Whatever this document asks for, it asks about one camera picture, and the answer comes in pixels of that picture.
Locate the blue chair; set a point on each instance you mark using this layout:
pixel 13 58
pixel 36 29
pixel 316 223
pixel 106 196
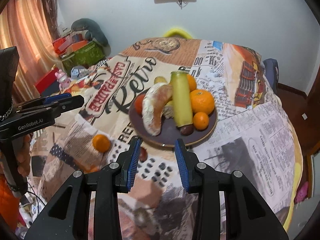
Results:
pixel 272 73

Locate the dark purple round plate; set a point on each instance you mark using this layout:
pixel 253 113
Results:
pixel 169 132

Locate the yellow foam chair back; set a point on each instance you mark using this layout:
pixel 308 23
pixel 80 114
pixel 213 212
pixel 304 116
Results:
pixel 177 32

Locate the large orange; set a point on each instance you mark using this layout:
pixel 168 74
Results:
pixel 202 101
pixel 192 82

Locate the grey plush shark toy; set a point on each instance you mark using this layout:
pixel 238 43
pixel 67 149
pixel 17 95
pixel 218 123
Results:
pixel 91 26

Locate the red gift box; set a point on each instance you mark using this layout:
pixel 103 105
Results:
pixel 48 79

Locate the pink rabbit toy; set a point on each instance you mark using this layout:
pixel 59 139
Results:
pixel 63 79

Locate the dark red grape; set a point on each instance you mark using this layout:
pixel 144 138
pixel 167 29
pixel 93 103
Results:
pixel 143 155
pixel 187 130

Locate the small tangerine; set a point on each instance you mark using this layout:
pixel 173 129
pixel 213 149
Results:
pixel 201 121
pixel 101 143

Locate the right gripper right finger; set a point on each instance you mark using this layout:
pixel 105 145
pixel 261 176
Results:
pixel 248 216

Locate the red tomato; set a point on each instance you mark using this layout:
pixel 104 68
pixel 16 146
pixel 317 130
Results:
pixel 139 104

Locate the brown wooden door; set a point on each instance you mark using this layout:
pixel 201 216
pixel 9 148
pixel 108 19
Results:
pixel 310 142

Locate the green storage box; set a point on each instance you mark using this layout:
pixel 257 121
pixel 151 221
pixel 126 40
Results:
pixel 85 56

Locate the large orange front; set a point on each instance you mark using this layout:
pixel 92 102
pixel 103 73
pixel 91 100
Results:
pixel 192 82

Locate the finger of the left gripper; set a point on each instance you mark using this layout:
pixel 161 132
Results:
pixel 42 101
pixel 60 107

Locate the long green corn piece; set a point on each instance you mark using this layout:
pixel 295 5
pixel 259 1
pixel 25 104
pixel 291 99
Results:
pixel 183 114

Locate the peeled pomelo segment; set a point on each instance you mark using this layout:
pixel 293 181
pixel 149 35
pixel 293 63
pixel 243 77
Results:
pixel 154 101

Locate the person left hand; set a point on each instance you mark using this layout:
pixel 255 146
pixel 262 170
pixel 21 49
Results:
pixel 23 157

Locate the orange pink curtain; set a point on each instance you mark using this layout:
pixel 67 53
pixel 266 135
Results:
pixel 24 25

